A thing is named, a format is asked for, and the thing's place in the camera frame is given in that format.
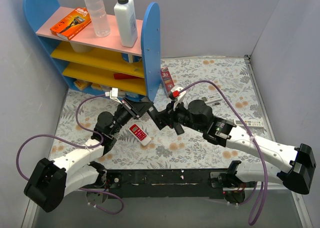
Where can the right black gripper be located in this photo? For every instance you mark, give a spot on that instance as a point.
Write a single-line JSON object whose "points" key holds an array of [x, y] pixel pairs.
{"points": [[166, 117]]}

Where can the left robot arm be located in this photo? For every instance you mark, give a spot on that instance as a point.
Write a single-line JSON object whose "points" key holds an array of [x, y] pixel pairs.
{"points": [[52, 180]]}

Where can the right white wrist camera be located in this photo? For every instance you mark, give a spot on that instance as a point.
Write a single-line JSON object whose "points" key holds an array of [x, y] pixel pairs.
{"points": [[177, 95]]}

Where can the white packets bottom shelf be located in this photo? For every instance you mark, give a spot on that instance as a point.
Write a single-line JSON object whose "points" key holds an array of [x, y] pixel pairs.
{"points": [[107, 88]]}

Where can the black remote control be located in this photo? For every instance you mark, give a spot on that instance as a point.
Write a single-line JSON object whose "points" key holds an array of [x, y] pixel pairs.
{"points": [[153, 113]]}

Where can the orange razor box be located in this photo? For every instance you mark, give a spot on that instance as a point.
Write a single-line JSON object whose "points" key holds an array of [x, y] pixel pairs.
{"points": [[72, 24]]}

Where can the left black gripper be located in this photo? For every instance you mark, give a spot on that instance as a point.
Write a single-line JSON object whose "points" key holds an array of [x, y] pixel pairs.
{"points": [[132, 108]]}

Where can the black battery cover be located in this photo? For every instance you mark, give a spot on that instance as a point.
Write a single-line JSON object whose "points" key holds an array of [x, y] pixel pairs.
{"points": [[178, 128]]}

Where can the white air conditioner remote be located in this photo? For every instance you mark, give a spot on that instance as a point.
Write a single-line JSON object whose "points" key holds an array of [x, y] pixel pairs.
{"points": [[215, 98]]}

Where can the beige cup under shelf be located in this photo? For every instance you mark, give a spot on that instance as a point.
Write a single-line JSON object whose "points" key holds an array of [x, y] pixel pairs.
{"points": [[79, 48]]}

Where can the yellow packet bottom shelf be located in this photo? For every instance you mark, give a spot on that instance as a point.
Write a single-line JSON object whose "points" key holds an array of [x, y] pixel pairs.
{"points": [[81, 84]]}

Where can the clear plastic water bottle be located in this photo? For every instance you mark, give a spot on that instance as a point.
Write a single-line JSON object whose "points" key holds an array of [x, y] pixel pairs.
{"points": [[98, 16]]}

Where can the floral table mat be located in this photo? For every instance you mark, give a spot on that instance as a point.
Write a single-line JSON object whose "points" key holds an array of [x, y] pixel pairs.
{"points": [[167, 149]]}

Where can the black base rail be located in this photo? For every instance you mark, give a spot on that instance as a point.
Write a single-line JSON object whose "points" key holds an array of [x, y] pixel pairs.
{"points": [[136, 183]]}

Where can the red toothpaste box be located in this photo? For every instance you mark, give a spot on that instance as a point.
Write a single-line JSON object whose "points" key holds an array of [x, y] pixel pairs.
{"points": [[167, 81]]}

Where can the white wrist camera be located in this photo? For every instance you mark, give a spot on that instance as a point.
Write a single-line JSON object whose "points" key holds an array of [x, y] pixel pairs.
{"points": [[115, 94], [177, 95]]}

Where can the red and white remote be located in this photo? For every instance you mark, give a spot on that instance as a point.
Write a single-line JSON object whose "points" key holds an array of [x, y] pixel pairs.
{"points": [[140, 135]]}

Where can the blue wooden shelf unit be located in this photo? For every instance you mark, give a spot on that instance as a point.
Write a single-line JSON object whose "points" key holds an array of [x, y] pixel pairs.
{"points": [[135, 69]]}

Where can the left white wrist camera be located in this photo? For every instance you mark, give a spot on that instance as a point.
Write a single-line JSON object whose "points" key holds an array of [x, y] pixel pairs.
{"points": [[115, 94]]}

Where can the white remote with coloured buttons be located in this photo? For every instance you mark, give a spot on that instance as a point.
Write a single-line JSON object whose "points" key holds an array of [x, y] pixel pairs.
{"points": [[250, 123]]}

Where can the white bottle black cap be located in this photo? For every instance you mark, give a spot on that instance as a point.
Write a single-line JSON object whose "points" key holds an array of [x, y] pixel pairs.
{"points": [[124, 11]]}

